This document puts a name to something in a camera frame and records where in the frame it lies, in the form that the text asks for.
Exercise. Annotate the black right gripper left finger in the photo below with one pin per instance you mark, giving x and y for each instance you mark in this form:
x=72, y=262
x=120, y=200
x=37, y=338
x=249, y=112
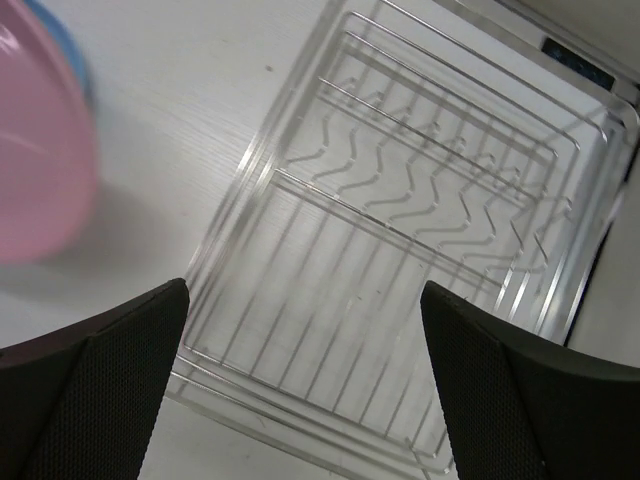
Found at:
x=81, y=402

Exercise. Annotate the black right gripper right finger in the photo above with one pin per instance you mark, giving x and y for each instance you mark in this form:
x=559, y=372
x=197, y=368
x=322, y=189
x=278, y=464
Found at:
x=517, y=406

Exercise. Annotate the pink plate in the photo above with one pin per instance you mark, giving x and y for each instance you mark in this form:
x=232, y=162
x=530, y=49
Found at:
x=49, y=158

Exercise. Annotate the blue plate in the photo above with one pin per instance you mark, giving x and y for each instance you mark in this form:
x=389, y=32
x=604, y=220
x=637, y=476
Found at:
x=68, y=45

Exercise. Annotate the metal wire dish rack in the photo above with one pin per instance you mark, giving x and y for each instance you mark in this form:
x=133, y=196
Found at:
x=481, y=145

